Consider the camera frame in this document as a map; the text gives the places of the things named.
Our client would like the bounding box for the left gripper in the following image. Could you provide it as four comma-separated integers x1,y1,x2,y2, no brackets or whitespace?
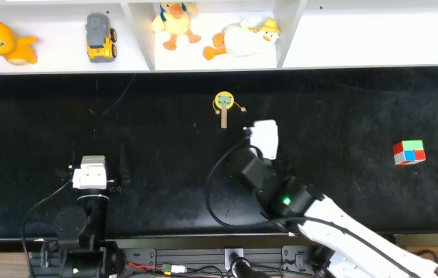
106,143,132,195

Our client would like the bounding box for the yellow rattle drum toy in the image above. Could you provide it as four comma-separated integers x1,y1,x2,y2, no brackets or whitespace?
212,90,247,130

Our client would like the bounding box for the many-coloured puzzle cube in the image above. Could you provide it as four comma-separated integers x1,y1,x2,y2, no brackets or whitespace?
392,139,427,167

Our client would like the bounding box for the grey and yellow toy truck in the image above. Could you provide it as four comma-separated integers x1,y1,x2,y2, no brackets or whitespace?
84,12,118,64

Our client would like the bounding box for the yellow rubber duck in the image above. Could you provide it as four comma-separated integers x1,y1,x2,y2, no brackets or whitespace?
0,20,39,66

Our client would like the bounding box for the white plush duck yellow hat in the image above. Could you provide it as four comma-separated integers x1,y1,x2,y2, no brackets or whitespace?
202,17,282,61

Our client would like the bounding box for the white shelf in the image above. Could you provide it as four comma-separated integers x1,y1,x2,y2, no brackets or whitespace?
0,0,438,76

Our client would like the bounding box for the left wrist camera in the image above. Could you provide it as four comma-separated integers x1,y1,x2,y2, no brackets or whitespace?
72,154,108,191

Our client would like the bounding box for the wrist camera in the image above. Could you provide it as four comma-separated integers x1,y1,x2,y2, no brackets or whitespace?
72,154,108,191
243,119,280,161

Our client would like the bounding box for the black cable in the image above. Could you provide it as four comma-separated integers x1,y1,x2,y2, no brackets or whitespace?
205,135,300,231
21,180,73,278

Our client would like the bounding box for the mounting rail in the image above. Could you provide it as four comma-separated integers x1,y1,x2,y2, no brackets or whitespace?
28,245,322,278

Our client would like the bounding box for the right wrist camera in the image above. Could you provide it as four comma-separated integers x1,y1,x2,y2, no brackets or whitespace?
243,119,280,161

